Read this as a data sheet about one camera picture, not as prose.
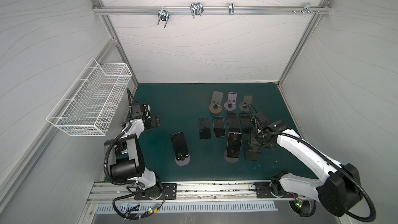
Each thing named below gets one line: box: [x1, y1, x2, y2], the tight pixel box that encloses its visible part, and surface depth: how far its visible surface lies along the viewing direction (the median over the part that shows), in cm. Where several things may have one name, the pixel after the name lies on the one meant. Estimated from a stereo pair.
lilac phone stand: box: [223, 92, 237, 112], surface depth 104 cm
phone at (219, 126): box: [212, 116, 226, 138], surface depth 98 cm
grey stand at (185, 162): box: [174, 155, 191, 166], surface depth 84 cm
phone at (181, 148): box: [169, 131, 190, 161], surface depth 78 cm
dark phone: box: [199, 118, 211, 140], surface depth 99 cm
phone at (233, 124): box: [225, 113, 240, 133], surface depth 100 cm
